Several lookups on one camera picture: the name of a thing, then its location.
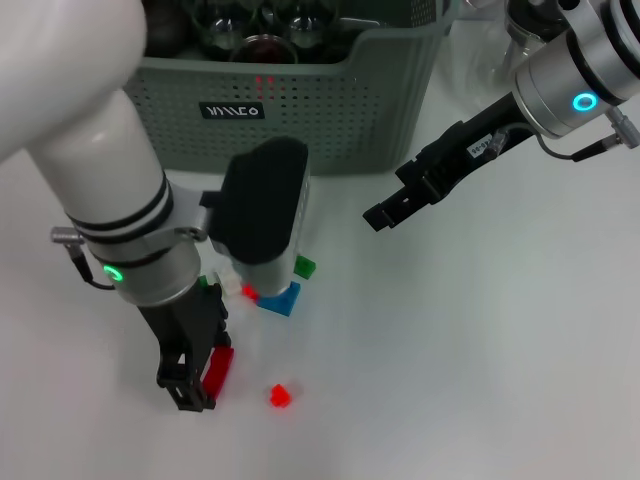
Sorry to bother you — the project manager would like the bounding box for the left wrist camera housing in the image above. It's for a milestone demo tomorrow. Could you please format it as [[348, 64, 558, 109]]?
[[199, 137, 311, 297]]

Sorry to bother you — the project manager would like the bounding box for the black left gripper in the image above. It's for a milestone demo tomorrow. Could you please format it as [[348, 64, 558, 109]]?
[[137, 282, 235, 413]]

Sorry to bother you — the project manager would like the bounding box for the grey perforated storage basket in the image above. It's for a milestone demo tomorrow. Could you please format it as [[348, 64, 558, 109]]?
[[132, 0, 459, 177]]

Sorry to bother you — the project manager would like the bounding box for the clear glass teapot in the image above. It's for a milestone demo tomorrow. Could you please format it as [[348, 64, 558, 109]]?
[[442, 0, 551, 119]]

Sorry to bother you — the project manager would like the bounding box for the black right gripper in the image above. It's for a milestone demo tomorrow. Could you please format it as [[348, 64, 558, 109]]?
[[363, 92, 534, 233]]

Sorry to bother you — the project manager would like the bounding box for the white flat toy plate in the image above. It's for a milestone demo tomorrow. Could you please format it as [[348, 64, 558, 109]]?
[[218, 269, 242, 297]]

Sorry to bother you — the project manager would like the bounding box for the black teapot lid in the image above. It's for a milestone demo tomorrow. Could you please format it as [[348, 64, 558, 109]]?
[[507, 0, 571, 40]]

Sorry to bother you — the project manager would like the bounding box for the blue square toy plate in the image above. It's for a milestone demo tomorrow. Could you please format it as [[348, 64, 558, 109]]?
[[257, 281, 303, 318]]

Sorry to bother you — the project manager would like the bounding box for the right gripper cable with plugs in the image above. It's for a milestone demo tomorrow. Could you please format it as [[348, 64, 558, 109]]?
[[487, 107, 640, 164]]

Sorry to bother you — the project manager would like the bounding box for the dark red long toy brick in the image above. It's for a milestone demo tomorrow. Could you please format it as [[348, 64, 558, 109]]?
[[202, 347, 236, 402]]

